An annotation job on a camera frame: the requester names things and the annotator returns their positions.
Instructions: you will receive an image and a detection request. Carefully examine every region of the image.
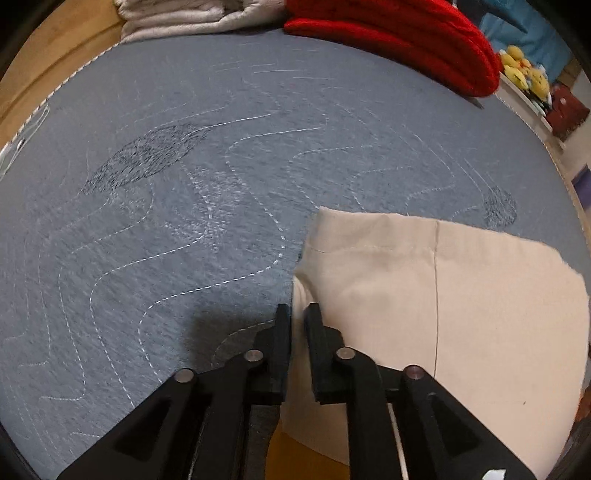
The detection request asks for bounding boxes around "beige and mustard large shirt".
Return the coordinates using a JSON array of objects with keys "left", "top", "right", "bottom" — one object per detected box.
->
[{"left": 266, "top": 207, "right": 590, "bottom": 479}]

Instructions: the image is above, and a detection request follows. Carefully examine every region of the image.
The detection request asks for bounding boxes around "purple bag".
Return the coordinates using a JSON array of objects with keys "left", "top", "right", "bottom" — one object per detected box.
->
[{"left": 572, "top": 165, "right": 591, "bottom": 209}]

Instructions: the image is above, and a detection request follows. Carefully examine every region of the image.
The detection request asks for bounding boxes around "red folded blanket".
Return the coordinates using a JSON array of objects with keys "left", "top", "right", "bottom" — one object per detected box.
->
[{"left": 283, "top": 1, "right": 501, "bottom": 97}]

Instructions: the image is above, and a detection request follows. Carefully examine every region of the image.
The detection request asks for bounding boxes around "yellow plush toy pile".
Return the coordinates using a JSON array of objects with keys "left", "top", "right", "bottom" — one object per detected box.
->
[{"left": 498, "top": 45, "right": 551, "bottom": 104}]

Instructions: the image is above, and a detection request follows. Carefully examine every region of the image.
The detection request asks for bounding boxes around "cream folded fleece blanket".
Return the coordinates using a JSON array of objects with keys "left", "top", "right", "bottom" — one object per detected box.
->
[{"left": 113, "top": 0, "right": 286, "bottom": 43}]

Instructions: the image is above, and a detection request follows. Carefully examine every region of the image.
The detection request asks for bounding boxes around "blue curtain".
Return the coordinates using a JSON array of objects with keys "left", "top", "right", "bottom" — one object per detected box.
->
[{"left": 480, "top": 0, "right": 572, "bottom": 83}]

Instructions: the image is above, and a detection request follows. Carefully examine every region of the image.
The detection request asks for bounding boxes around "white charging cable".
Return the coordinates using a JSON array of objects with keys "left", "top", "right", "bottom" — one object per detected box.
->
[{"left": 0, "top": 102, "right": 51, "bottom": 181}]

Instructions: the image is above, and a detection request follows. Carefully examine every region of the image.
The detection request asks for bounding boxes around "wooden bed frame headboard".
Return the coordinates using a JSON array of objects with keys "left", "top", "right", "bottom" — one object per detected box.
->
[{"left": 1, "top": 1, "right": 122, "bottom": 144}]

